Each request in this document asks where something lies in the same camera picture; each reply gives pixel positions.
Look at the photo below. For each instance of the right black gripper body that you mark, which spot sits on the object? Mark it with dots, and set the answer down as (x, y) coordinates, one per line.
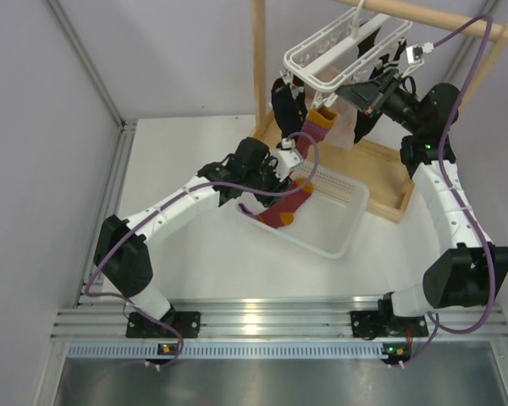
(394, 102)

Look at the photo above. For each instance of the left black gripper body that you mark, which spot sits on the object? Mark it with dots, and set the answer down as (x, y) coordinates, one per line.
(267, 181)

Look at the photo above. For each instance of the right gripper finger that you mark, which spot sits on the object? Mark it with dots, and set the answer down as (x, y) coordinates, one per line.
(361, 99)
(377, 83)

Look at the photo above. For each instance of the maroon purple sock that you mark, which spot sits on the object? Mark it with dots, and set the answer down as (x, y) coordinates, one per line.
(281, 214)

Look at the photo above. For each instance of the white plastic clip hanger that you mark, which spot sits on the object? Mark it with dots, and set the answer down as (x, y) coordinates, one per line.
(336, 45)

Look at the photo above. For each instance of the maroon orange sock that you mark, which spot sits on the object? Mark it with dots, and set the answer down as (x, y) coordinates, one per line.
(318, 123)

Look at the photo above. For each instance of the navy santa sock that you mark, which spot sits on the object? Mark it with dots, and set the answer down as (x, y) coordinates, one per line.
(289, 105)

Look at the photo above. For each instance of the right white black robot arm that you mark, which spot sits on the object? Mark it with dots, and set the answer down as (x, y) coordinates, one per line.
(471, 268)

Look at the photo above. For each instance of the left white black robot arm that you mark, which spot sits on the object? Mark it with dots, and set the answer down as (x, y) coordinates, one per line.
(122, 254)

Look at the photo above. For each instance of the black sock on hanger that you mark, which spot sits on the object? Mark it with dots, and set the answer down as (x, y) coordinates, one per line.
(367, 44)

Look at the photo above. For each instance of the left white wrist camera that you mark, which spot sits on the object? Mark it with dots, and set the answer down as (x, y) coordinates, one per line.
(288, 159)

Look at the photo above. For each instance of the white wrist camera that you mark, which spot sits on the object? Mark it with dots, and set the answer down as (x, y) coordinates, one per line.
(415, 53)
(288, 159)

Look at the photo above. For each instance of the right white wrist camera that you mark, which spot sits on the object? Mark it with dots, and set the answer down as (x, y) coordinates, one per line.
(415, 53)

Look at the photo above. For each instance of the aluminium corner frame profile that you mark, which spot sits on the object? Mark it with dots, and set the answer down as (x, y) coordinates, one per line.
(115, 175)

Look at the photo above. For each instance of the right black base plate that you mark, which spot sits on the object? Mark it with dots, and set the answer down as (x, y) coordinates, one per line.
(370, 324)

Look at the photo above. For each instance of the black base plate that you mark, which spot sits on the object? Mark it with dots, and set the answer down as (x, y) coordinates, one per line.
(370, 324)
(186, 323)

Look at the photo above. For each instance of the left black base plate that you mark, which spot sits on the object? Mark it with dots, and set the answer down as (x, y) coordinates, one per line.
(186, 323)

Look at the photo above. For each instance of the aluminium mounting rail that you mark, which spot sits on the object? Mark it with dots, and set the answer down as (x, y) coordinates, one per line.
(224, 319)

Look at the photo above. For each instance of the grey slotted cable duct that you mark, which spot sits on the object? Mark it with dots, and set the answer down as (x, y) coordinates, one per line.
(238, 350)

